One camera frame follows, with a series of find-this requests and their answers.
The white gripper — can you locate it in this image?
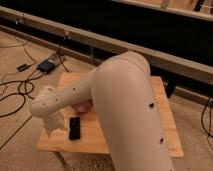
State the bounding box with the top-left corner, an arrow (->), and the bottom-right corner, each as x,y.
43,113 -> 64,135

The black eraser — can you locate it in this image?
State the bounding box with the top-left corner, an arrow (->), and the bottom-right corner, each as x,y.
69,117 -> 80,140

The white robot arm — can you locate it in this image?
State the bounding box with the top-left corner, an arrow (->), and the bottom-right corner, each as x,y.
30,51 -> 174,171

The purple bowl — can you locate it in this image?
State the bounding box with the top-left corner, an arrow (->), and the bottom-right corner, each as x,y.
72,100 -> 93,113

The wooden table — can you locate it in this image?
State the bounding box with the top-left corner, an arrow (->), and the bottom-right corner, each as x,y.
37,76 -> 184,157

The black power adapter box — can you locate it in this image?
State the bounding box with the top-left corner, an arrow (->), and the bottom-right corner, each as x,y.
38,60 -> 55,73

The small black device on floor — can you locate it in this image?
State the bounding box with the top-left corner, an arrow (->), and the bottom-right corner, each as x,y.
16,64 -> 30,72

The black floor cable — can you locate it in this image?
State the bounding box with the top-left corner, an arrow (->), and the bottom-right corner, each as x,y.
0,43 -> 68,118

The long wooden rail beam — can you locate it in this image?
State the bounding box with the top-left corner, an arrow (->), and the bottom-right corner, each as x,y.
0,6 -> 213,85

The black cable at right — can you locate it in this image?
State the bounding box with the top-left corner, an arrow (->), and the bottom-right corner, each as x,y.
200,96 -> 213,151

